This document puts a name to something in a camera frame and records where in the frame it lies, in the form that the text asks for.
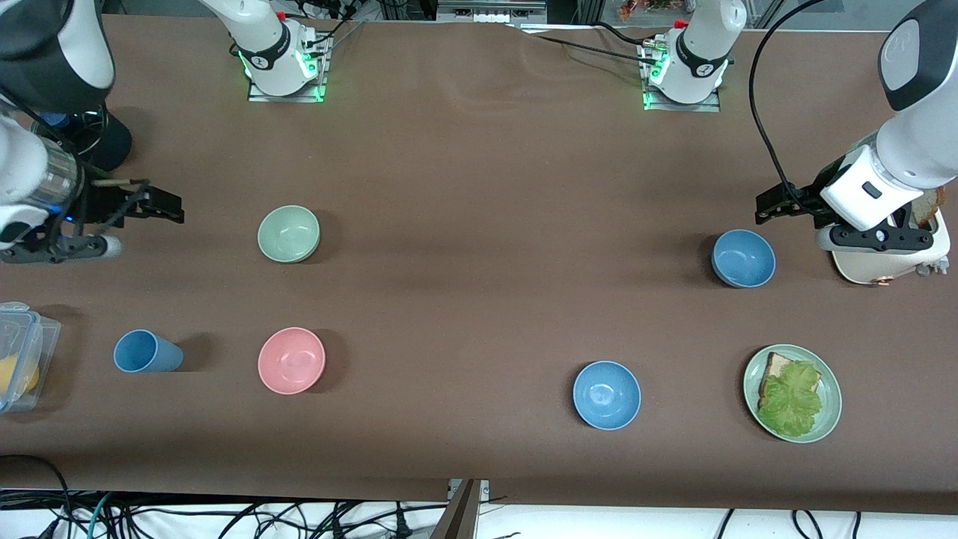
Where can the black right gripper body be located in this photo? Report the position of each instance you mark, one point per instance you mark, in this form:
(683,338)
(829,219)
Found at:
(97,203)

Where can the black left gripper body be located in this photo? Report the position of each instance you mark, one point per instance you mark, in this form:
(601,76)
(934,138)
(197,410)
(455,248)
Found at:
(810,198)

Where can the blue bowl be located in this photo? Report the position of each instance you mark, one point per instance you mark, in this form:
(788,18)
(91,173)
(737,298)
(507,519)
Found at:
(743,258)
(607,395)

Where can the green bowl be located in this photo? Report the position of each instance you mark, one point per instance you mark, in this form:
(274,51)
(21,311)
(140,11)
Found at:
(288,233)

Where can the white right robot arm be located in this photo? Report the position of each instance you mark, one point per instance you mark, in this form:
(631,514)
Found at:
(262,30)

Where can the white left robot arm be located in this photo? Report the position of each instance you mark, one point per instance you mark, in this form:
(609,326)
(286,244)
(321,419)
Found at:
(920,142)

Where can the pink bowl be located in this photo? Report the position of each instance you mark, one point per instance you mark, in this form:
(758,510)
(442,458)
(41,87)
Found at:
(291,361)

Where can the white toaster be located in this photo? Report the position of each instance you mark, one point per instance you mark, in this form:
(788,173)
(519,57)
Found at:
(868,266)

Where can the glass lid blue knob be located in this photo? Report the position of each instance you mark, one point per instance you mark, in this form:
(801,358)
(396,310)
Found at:
(56,120)

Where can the brown crust bread slice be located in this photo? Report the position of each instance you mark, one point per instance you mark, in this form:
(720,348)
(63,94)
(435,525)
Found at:
(928,206)

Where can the blue cup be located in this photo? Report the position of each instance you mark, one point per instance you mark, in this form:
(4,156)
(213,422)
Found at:
(146,352)

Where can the clear plastic container blue rim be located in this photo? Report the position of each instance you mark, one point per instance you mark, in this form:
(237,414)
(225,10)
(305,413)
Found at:
(46,352)

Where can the white bread slice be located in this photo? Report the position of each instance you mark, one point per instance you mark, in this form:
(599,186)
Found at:
(777,367)

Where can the yellow fruit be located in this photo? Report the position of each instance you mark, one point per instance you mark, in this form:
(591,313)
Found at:
(16,374)

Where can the green lettuce leaf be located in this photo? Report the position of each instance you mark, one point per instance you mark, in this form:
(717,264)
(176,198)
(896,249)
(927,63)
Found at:
(793,400)

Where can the green plate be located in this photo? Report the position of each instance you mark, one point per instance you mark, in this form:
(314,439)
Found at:
(831,408)

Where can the brown table cover sheet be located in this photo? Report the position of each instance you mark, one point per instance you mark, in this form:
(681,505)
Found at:
(479,224)

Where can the grey electronics box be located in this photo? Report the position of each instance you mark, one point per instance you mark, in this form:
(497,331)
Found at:
(490,11)

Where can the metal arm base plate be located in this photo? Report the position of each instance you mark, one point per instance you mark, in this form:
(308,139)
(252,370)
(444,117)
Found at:
(284,99)
(681,107)

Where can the aluminium frame post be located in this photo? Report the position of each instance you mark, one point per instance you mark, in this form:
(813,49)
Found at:
(462,516)

